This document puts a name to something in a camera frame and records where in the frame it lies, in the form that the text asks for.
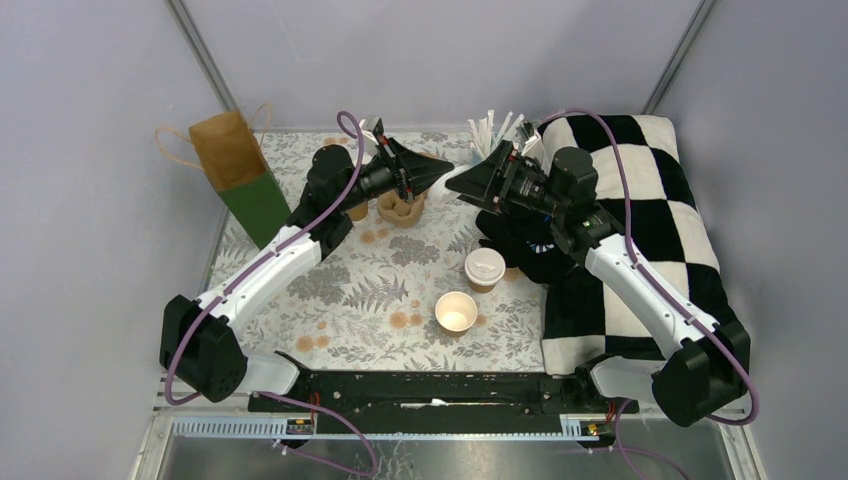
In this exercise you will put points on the brown paper cup with lid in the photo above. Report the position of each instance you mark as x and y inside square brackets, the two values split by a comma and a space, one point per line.
[484, 268]

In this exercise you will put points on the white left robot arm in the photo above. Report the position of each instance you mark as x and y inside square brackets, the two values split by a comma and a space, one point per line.
[200, 341]

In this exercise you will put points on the blue straw holder cup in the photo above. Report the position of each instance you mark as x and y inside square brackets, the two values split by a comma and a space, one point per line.
[476, 158]

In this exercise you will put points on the green brown paper bag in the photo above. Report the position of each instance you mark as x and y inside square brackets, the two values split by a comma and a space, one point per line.
[230, 156]

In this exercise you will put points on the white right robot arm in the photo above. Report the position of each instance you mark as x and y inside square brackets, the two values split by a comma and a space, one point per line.
[704, 364]

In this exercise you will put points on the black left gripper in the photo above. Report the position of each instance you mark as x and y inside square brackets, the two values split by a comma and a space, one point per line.
[419, 170]

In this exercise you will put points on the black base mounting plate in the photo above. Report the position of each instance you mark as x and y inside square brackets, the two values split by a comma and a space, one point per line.
[403, 402]

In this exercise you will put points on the stack of white cup lids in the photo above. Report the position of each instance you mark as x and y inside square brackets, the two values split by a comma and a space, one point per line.
[439, 192]

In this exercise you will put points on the stack of brown paper cups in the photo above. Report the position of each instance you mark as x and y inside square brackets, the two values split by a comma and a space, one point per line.
[358, 212]

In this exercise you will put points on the brown pulp cup carrier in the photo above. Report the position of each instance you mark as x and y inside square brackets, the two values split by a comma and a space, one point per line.
[392, 209]

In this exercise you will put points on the black cloth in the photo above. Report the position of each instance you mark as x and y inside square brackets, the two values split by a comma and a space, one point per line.
[524, 239]

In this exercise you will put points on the white wrapped straws bundle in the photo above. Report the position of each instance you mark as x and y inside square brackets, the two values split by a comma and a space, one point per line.
[488, 132]

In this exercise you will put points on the aluminium frame rail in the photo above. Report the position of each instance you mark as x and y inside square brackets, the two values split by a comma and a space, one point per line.
[254, 437]

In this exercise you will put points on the floral table mat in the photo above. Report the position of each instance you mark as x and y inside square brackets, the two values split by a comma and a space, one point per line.
[370, 304]

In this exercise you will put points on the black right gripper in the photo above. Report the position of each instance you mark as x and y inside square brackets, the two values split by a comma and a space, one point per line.
[482, 183]

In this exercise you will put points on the black white checkered blanket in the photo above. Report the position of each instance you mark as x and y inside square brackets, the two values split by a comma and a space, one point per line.
[639, 171]

